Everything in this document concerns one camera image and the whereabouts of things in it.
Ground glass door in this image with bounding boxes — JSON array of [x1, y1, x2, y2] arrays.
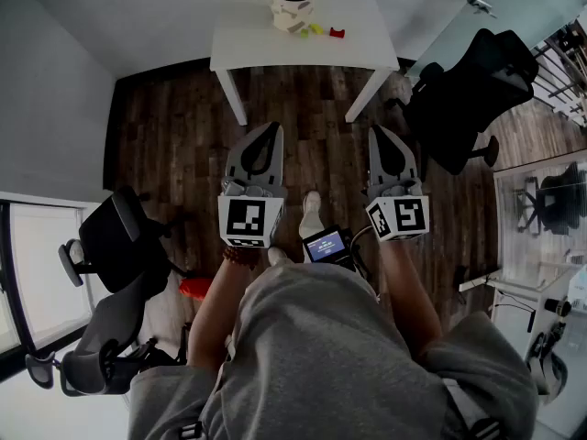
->
[[405, 0, 587, 80]]

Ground grey sweatshirt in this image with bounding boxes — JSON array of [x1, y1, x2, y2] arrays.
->
[[127, 261, 540, 440]]

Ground black high-back office chair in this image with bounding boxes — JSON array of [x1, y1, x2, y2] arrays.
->
[[403, 27, 540, 177]]

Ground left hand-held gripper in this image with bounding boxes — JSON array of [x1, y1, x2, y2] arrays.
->
[[217, 121, 289, 249]]

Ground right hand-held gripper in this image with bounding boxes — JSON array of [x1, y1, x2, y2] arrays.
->
[[365, 124, 431, 243]]

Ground person's right forearm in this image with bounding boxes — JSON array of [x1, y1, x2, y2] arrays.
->
[[379, 238, 444, 361]]

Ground glass panel white frame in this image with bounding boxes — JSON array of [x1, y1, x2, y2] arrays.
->
[[493, 151, 587, 283]]

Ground white table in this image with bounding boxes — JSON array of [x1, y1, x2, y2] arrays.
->
[[209, 0, 401, 127]]

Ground small black screen device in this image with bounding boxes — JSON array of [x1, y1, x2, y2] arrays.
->
[[302, 226, 354, 265]]

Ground white patterned storage bucket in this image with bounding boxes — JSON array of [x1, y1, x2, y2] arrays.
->
[[270, 0, 316, 34]]

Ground red object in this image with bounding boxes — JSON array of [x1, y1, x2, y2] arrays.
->
[[178, 276, 213, 301]]

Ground window with black frame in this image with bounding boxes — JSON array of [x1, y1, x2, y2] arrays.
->
[[0, 190, 93, 380]]

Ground black metal railing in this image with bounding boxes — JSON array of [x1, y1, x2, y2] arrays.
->
[[531, 16, 587, 127]]

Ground person's left forearm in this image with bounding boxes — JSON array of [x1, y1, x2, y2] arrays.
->
[[187, 245, 262, 370]]

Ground metal door handle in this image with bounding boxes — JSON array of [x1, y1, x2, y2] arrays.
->
[[466, 0, 499, 20]]

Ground brown bead bracelet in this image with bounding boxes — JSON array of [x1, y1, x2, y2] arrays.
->
[[223, 245, 258, 272]]

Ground white shoe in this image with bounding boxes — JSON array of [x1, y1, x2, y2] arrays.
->
[[267, 245, 294, 268], [298, 190, 322, 240]]

